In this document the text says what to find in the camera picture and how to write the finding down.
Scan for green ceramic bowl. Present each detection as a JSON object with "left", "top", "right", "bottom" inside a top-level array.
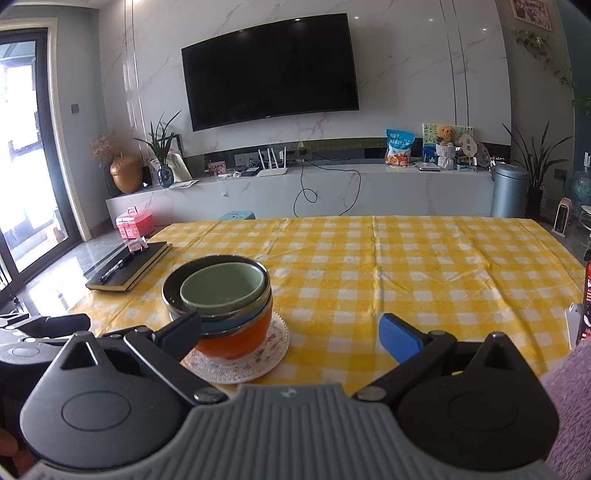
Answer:
[{"left": 179, "top": 262, "right": 269, "bottom": 319}]

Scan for white marble tv cabinet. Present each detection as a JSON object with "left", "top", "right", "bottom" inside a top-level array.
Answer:
[{"left": 105, "top": 159, "right": 495, "bottom": 227}]

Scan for clear glass printed plate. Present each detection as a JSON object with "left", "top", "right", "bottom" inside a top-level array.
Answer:
[{"left": 180, "top": 310, "right": 290, "bottom": 385}]

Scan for blue snack bag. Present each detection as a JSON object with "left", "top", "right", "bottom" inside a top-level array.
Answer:
[{"left": 385, "top": 129, "right": 416, "bottom": 166}]

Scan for glass sliding door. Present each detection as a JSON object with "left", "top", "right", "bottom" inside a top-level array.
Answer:
[{"left": 0, "top": 18, "right": 93, "bottom": 315}]

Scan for framed wall picture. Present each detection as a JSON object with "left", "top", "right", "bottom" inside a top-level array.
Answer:
[{"left": 510, "top": 0, "right": 552, "bottom": 31}]

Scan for yellow checked tablecloth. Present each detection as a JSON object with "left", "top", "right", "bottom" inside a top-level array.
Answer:
[{"left": 69, "top": 216, "right": 587, "bottom": 398}]

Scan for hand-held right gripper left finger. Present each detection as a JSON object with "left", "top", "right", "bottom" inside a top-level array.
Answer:
[{"left": 58, "top": 310, "right": 229, "bottom": 407}]

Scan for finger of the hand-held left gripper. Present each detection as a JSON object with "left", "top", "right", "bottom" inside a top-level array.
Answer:
[{"left": 18, "top": 314, "right": 90, "bottom": 339}]

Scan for hanging ivy plant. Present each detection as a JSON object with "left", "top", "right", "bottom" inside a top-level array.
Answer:
[{"left": 515, "top": 30, "right": 575, "bottom": 88}]

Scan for black notebook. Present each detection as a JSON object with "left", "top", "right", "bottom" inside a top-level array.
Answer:
[{"left": 85, "top": 241, "right": 173, "bottom": 293}]

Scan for person's left hand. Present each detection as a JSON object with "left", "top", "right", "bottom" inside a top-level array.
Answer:
[{"left": 0, "top": 427, "right": 21, "bottom": 480}]

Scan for white router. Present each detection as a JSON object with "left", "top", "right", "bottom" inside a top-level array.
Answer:
[{"left": 256, "top": 147, "right": 289, "bottom": 178}]

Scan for leafy plant in blue vase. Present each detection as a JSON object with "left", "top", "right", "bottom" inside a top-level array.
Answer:
[{"left": 135, "top": 111, "right": 182, "bottom": 188}]

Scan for grey trash can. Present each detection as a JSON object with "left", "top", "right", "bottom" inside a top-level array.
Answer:
[{"left": 490, "top": 164, "right": 530, "bottom": 219}]

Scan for white sketch card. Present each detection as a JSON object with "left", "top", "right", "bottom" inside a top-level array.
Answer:
[{"left": 166, "top": 150, "right": 192, "bottom": 183}]

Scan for red and black object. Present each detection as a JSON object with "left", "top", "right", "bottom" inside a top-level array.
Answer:
[{"left": 566, "top": 261, "right": 591, "bottom": 348}]

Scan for green painting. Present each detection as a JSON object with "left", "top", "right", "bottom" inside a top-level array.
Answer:
[{"left": 422, "top": 122, "right": 475, "bottom": 162}]

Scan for black pen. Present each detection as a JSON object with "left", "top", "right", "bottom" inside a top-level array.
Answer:
[{"left": 99, "top": 256, "right": 134, "bottom": 283}]

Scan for teddy bear bouquet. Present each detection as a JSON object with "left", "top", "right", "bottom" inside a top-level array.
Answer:
[{"left": 435, "top": 124, "right": 458, "bottom": 171}]

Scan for black television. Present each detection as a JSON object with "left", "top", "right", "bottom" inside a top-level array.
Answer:
[{"left": 181, "top": 13, "right": 360, "bottom": 132}]

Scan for white hand fan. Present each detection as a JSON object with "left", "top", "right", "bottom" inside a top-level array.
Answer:
[{"left": 457, "top": 134, "right": 477, "bottom": 164}]

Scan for purple fluffy cloth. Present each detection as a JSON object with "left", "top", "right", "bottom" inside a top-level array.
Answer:
[{"left": 540, "top": 339, "right": 591, "bottom": 480}]

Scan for blue steel bowl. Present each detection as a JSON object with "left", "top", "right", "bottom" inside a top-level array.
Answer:
[{"left": 161, "top": 255, "right": 274, "bottom": 335}]

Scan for pink storage box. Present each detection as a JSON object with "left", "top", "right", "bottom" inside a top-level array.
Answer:
[{"left": 115, "top": 207, "right": 154, "bottom": 239}]

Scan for orange steel bowl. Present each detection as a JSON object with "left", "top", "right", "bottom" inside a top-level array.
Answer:
[{"left": 191, "top": 307, "right": 274, "bottom": 360}]

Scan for pink heater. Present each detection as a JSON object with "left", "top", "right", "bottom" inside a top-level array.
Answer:
[{"left": 553, "top": 198, "right": 573, "bottom": 237}]

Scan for dried flowers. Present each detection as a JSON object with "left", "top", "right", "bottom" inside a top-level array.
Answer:
[{"left": 90, "top": 131, "right": 123, "bottom": 164}]

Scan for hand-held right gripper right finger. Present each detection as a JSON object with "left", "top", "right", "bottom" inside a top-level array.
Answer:
[{"left": 353, "top": 313, "right": 539, "bottom": 401}]

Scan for gold vase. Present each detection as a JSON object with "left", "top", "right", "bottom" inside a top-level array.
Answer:
[{"left": 109, "top": 154, "right": 143, "bottom": 195}]

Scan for black cable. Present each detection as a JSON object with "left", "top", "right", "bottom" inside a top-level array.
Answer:
[{"left": 294, "top": 161, "right": 362, "bottom": 217}]

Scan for long-leaf potted plant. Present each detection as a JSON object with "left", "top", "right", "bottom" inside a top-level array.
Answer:
[{"left": 502, "top": 121, "right": 573, "bottom": 217}]

